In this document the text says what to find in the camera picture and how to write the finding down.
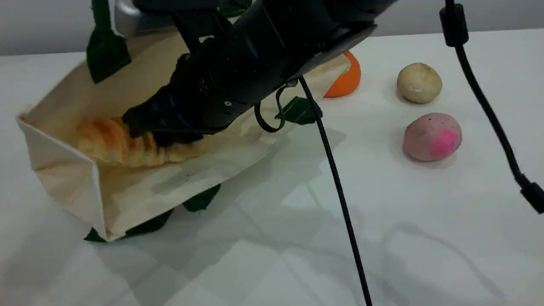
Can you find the long striped bread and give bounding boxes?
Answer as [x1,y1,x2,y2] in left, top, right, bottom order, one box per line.
[76,117,200,168]

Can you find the orange fruit toy with stem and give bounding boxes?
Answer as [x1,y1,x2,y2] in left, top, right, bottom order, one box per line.
[324,51,362,98]

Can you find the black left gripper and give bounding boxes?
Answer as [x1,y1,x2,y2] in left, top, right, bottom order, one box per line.
[133,0,221,12]

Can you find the beige round potato toy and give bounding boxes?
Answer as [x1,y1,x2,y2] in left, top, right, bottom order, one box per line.
[397,63,443,105]

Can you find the pink round fruit toy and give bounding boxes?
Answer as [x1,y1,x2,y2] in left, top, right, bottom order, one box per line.
[402,113,462,163]

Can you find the white canvas bag green handles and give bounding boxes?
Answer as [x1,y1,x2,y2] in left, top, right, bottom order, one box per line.
[16,0,351,243]

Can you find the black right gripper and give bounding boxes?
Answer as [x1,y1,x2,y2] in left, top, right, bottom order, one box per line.
[122,4,323,147]

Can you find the short looped black cable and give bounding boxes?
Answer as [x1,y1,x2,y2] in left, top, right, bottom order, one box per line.
[254,85,286,133]

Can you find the thick black cable with ferrite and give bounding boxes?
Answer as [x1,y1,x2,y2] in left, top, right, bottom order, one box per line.
[439,0,544,214]

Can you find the thin black cable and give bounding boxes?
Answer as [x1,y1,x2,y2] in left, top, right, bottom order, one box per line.
[297,76,374,306]

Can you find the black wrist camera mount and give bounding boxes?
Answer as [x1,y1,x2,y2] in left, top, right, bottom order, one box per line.
[289,23,378,81]

